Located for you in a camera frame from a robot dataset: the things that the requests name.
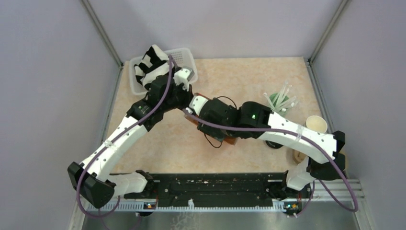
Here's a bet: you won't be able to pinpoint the orange paper bag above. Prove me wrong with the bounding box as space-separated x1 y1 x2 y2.
186 93 238 149

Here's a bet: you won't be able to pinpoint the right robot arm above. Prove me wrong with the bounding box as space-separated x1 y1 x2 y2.
189 95 345 197

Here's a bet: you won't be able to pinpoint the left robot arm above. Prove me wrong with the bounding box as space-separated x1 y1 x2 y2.
68 75 193 208

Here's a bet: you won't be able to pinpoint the white plastic basket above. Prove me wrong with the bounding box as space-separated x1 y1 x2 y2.
128 47 198 96

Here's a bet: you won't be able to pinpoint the black white striped cloth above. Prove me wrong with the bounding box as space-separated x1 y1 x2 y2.
134 45 169 91

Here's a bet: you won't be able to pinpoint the green straw holder cup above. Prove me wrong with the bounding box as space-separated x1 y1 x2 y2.
269 93 289 112

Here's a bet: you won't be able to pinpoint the white wrapped straws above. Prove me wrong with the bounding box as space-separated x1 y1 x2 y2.
263 80 299 114

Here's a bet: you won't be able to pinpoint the black lid on table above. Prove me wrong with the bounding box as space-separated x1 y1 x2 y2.
265 141 283 149

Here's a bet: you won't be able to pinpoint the cardboard cup carrier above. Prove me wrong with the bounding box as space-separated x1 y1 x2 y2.
292 149 349 173

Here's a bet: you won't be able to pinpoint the stack of paper cups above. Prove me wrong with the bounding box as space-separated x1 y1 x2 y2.
304 115 328 133

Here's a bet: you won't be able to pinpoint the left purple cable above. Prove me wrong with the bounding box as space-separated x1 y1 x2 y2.
76 54 183 219

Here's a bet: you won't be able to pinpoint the purple cable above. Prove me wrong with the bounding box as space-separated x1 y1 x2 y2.
76 54 183 219
182 108 359 213

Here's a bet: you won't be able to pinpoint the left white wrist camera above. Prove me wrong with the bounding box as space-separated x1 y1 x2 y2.
173 68 194 92

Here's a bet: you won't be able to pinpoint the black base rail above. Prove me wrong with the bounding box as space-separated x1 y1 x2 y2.
117 172 311 215

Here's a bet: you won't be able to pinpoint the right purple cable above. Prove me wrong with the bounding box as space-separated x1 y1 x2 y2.
182 108 359 213

